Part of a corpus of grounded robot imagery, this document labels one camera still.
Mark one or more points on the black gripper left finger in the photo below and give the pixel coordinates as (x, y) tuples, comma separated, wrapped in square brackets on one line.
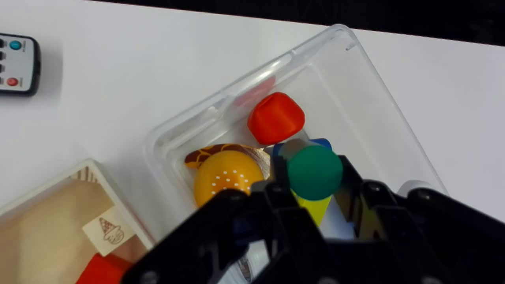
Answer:
[(221, 242)]

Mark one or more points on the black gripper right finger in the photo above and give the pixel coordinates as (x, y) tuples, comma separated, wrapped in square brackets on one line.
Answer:
[(435, 237)]

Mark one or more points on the green topped wooden cylinder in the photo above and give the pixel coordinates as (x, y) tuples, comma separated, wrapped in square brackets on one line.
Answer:
[(314, 171)]

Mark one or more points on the clear plastic box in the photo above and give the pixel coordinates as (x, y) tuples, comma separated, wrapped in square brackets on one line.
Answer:
[(356, 95)]

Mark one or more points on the small open wooden box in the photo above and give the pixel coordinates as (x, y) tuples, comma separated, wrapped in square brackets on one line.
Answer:
[(41, 226)]

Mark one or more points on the orange toy burger bun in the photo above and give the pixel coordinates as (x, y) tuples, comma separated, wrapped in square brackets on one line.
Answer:
[(225, 176)]

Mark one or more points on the brown spotted toy piece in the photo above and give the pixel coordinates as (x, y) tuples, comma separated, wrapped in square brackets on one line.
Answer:
[(206, 152)]

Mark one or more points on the wooden cube with print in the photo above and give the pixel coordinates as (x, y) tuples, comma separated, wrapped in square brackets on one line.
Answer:
[(110, 231)]

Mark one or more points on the red rounded block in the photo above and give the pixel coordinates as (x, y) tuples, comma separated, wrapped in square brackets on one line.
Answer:
[(276, 119)]

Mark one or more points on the black grey remote control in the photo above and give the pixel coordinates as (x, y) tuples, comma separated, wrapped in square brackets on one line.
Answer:
[(17, 64)]

